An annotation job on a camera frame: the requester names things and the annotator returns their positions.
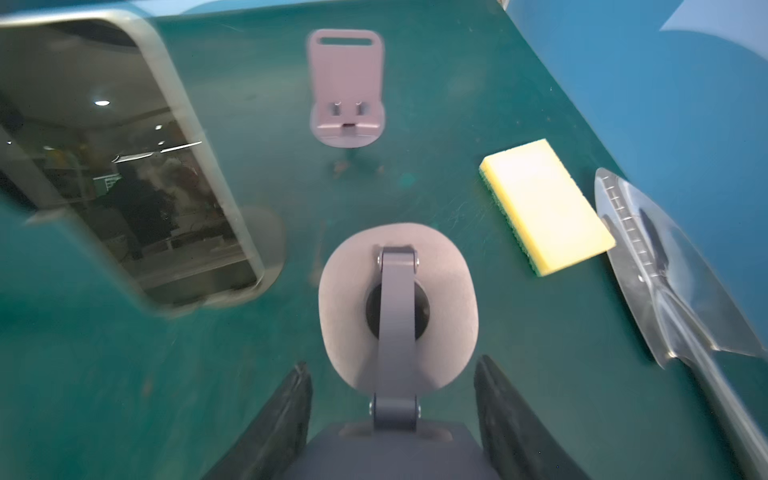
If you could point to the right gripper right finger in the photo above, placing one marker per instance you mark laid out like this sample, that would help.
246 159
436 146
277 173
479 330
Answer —
515 441

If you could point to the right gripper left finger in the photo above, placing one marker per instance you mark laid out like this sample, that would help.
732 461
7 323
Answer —
276 436

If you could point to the silver phone back right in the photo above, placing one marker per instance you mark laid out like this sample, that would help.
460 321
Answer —
97 127

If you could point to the silver trowel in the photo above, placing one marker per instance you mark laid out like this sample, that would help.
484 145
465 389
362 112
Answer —
680 307

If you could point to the yellow sponge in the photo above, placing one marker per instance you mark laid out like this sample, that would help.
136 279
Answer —
553 222

